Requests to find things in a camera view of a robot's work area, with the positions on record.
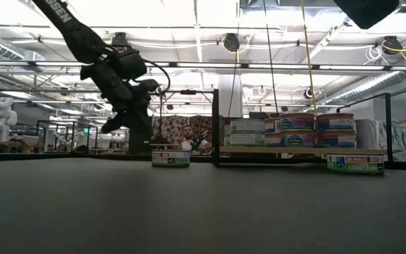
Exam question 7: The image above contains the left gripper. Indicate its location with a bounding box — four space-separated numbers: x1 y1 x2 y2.
80 62 160 137

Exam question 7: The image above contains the black cabinet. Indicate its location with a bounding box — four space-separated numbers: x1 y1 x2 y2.
128 115 154 155

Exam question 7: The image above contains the brown patterned quilt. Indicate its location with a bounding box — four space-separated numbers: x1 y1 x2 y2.
152 114 225 149

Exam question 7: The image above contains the person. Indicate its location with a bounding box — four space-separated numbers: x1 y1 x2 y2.
180 125 213 155

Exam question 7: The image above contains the black table mat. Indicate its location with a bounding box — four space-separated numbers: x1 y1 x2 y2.
0 157 406 254

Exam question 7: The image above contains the white building column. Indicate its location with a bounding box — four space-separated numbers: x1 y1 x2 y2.
218 73 243 119

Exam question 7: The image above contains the pale hanging cloth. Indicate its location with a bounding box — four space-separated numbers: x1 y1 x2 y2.
356 119 387 149

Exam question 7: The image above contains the black ceiling cord reel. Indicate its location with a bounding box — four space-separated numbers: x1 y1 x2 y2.
111 31 130 49
222 32 241 53
381 35 403 56

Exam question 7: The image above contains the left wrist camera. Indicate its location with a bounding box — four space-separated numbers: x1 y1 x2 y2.
113 47 148 81

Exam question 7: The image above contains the black metal frame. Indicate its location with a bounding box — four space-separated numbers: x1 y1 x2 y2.
35 119 99 146

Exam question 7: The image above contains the black shelf post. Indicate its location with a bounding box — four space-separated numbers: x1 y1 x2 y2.
211 87 221 167

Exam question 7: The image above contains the black hanging cable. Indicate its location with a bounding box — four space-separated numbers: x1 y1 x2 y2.
262 0 278 114

